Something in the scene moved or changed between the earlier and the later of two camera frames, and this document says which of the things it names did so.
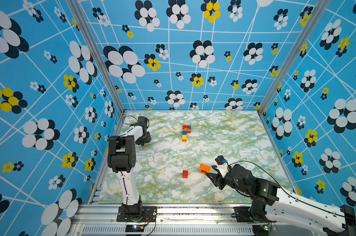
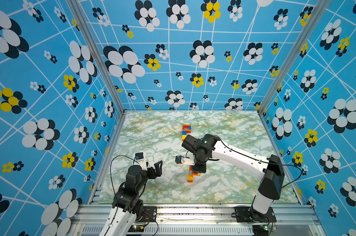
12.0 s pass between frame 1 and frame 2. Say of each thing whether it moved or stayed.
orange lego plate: stayed
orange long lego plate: moved
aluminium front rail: stayed
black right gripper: moved
